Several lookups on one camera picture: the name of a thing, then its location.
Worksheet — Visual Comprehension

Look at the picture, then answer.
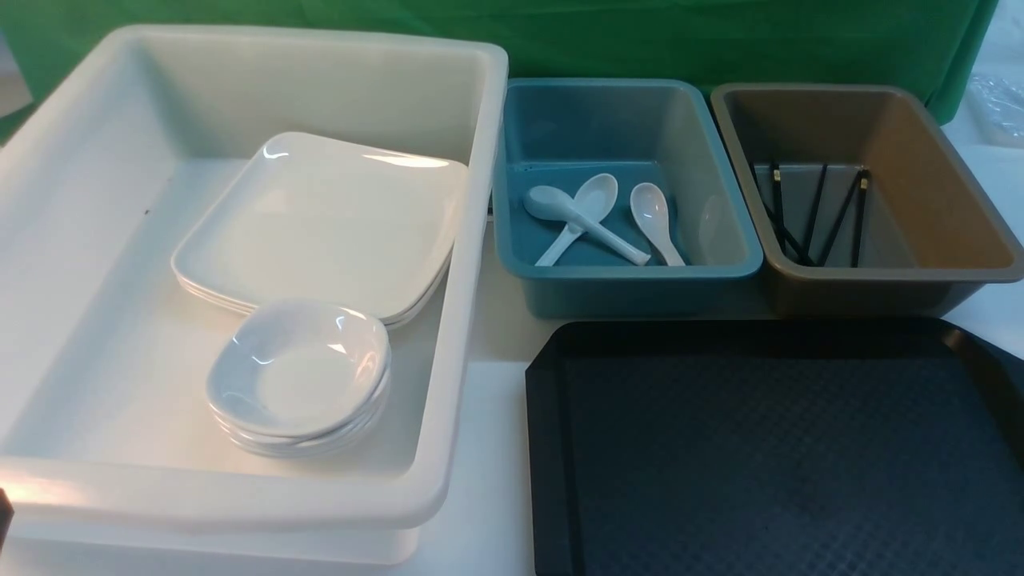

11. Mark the black serving tray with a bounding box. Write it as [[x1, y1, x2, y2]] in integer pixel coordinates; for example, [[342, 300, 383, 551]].
[[524, 318, 1023, 575]]

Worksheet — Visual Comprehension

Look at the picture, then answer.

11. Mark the white spoon right in bin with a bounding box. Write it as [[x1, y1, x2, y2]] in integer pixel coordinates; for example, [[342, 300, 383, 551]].
[[630, 182, 686, 266]]

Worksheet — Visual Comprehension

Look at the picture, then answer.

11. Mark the teal plastic bin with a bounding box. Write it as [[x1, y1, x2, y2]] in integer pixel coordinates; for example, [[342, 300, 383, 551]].
[[490, 78, 766, 318]]

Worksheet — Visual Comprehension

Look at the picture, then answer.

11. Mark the stacked white small bowl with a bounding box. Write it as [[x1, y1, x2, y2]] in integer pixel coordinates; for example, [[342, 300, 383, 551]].
[[205, 299, 392, 459]]

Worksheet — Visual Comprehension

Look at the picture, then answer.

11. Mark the large white plastic tub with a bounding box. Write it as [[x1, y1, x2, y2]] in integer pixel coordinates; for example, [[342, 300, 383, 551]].
[[2, 25, 509, 575]]

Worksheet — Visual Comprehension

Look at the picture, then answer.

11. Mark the white square plate in tub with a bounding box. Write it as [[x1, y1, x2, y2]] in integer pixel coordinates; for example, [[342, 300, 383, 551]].
[[176, 272, 447, 329]]

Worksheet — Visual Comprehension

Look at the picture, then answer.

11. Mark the large white square plate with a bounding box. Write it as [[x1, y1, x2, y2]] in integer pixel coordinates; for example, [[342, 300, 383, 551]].
[[170, 132, 470, 320]]

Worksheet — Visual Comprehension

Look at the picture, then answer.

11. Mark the black chopstick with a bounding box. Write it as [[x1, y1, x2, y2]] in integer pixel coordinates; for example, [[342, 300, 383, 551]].
[[750, 159, 816, 266], [816, 168, 870, 268], [850, 168, 871, 268], [770, 160, 786, 253], [803, 163, 829, 266]]

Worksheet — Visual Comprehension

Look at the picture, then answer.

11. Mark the white ceramic spoon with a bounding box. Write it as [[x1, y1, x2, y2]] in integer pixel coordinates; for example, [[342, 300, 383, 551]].
[[524, 186, 650, 266]]

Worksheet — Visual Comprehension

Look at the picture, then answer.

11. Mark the brown plastic bin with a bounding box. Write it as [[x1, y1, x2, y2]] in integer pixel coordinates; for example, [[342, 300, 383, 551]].
[[710, 83, 1022, 318]]

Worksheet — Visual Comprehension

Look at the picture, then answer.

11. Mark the white spoon in bin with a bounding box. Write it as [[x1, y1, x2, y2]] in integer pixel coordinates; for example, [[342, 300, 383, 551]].
[[535, 174, 618, 266], [630, 182, 686, 266]]

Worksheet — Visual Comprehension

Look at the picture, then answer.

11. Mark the white spoon left in bin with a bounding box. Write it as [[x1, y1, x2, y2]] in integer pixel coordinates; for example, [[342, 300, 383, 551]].
[[535, 174, 618, 266]]

